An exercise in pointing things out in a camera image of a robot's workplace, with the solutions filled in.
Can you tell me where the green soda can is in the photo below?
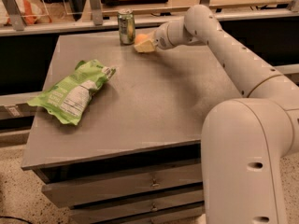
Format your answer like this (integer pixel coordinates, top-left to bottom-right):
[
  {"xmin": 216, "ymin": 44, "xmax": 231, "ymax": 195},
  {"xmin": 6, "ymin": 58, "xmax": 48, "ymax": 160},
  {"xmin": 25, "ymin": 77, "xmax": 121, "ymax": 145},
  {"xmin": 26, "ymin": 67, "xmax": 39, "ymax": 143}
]
[{"xmin": 118, "ymin": 8, "xmax": 135, "ymax": 45}]

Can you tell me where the orange fruit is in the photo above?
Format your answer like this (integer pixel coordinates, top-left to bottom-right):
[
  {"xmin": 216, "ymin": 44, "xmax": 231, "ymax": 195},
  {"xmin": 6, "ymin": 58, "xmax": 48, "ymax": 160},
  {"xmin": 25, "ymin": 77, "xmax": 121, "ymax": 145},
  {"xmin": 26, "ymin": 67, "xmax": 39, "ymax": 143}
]
[{"xmin": 135, "ymin": 34, "xmax": 148, "ymax": 45}]

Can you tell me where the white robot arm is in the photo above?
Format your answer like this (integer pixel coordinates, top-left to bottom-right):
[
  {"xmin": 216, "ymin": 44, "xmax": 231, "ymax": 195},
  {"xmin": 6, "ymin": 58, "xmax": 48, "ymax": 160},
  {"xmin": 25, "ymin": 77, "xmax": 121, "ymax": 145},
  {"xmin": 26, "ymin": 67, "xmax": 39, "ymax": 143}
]
[{"xmin": 135, "ymin": 5, "xmax": 299, "ymax": 224}]

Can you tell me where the middle drawer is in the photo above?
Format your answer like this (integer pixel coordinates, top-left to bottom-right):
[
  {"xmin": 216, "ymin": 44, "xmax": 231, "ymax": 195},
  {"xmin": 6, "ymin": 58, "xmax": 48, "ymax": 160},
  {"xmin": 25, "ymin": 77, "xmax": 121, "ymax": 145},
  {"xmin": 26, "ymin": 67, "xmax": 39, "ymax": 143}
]
[{"xmin": 71, "ymin": 183, "xmax": 204, "ymax": 224}]

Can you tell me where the orange white bag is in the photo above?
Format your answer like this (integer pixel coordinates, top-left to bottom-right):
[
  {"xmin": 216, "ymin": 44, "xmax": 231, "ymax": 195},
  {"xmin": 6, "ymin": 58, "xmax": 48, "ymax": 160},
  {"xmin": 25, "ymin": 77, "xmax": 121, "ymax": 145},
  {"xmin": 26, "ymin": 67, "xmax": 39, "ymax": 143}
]
[{"xmin": 0, "ymin": 0, "xmax": 51, "ymax": 26}]

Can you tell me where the grey drawer cabinet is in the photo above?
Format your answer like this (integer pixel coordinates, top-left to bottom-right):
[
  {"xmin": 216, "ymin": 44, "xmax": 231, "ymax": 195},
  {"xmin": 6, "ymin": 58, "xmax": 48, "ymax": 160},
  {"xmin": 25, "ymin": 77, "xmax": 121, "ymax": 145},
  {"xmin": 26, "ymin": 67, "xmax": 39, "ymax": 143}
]
[{"xmin": 21, "ymin": 24, "xmax": 244, "ymax": 224}]

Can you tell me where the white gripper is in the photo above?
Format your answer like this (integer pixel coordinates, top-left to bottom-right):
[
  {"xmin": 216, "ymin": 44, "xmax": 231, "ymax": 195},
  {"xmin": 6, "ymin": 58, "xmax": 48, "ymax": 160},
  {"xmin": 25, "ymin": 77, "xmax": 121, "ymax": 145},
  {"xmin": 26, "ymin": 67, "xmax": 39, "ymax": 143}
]
[{"xmin": 134, "ymin": 23, "xmax": 172, "ymax": 53}]

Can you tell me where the green chip bag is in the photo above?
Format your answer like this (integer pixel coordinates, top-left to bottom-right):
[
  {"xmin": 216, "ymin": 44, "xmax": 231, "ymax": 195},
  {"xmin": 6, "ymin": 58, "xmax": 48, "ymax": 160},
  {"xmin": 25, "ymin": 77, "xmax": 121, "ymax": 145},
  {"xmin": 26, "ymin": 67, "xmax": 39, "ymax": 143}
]
[{"xmin": 27, "ymin": 60, "xmax": 116, "ymax": 125}]

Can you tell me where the drawer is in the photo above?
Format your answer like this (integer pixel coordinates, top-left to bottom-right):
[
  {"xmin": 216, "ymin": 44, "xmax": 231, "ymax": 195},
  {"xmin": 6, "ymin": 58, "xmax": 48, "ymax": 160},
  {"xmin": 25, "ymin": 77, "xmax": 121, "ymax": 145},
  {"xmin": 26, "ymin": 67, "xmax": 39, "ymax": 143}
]
[
  {"xmin": 42, "ymin": 160, "xmax": 202, "ymax": 207},
  {"xmin": 102, "ymin": 204, "xmax": 206, "ymax": 224},
  {"xmin": 71, "ymin": 183, "xmax": 204, "ymax": 224}
]

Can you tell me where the top drawer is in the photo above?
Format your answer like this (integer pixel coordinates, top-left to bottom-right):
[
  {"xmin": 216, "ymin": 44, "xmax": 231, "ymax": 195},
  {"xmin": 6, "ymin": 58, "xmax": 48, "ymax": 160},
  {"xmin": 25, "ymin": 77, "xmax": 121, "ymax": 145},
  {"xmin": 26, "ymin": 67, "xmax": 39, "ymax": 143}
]
[{"xmin": 42, "ymin": 160, "xmax": 202, "ymax": 207}]

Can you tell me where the bottom drawer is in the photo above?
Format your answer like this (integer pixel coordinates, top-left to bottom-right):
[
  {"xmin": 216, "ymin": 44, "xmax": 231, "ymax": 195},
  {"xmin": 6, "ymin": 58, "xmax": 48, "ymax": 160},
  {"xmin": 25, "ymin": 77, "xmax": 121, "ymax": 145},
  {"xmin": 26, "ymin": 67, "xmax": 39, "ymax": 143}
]
[{"xmin": 102, "ymin": 204, "xmax": 206, "ymax": 224}]

